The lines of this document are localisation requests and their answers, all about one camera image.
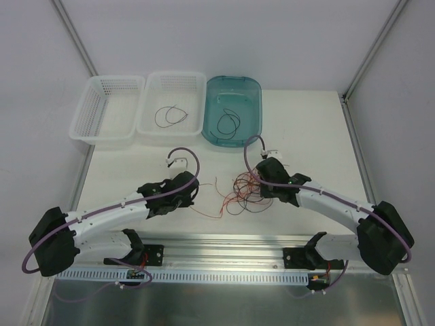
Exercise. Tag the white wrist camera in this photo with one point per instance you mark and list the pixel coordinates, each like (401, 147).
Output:
(176, 166)
(273, 153)

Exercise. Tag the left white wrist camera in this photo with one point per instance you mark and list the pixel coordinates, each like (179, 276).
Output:
(176, 166)

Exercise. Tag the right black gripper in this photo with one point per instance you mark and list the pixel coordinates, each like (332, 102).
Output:
(266, 174)

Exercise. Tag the aluminium mounting rail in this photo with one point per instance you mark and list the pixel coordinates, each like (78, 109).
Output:
(211, 251)

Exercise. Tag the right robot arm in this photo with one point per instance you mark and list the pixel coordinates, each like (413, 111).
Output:
(378, 236)

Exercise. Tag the white slotted cable duct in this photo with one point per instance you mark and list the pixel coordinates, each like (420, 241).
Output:
(186, 276)

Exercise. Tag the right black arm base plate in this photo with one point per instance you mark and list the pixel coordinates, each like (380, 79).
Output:
(294, 258)

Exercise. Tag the left white perforated basket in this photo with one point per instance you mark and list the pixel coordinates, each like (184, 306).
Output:
(107, 111)

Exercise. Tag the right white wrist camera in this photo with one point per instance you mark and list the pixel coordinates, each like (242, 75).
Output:
(273, 153)

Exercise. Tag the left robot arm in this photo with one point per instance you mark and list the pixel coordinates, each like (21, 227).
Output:
(61, 239)

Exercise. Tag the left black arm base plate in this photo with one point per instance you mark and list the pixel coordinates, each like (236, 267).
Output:
(152, 255)

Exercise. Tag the right white perforated basket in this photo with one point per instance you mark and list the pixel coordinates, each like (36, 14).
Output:
(172, 109)

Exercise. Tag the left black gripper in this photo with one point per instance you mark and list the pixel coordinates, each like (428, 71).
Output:
(187, 189)

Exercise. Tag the white perforated basket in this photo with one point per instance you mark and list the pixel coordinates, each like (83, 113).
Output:
(107, 111)
(172, 109)

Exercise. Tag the teal transparent plastic bin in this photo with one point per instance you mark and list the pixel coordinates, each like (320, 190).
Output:
(233, 111)

